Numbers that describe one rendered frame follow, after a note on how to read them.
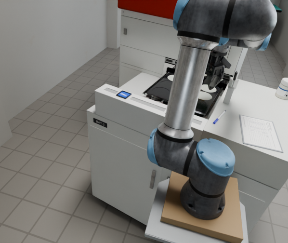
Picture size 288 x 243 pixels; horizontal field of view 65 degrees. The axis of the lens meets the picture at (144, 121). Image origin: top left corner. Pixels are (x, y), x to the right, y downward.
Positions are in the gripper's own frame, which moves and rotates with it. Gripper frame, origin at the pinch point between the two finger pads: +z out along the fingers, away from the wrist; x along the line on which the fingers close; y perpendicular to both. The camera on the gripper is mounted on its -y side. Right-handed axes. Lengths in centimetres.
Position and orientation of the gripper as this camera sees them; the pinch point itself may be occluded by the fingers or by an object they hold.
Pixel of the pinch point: (211, 87)
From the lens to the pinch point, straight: 127.7
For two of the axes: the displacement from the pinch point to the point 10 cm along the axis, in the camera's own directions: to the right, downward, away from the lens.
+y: -8.1, 2.9, -5.2
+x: 5.8, 5.2, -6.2
